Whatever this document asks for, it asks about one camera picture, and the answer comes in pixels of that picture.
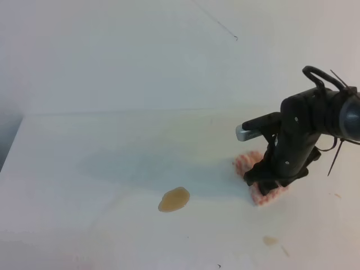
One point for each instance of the black zip tie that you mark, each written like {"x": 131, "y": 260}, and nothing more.
{"x": 337, "y": 144}

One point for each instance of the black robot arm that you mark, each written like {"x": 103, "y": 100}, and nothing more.
{"x": 333, "y": 113}

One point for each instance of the red and white patterned rag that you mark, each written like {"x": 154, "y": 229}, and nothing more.
{"x": 245, "y": 162}

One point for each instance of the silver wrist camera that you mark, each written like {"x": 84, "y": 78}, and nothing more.
{"x": 266, "y": 126}

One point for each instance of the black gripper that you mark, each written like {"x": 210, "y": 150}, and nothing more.
{"x": 294, "y": 151}

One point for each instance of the small tan stain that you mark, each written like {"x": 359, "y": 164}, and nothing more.
{"x": 270, "y": 241}

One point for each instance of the brown coffee stain puddle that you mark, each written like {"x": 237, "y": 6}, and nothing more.
{"x": 174, "y": 199}

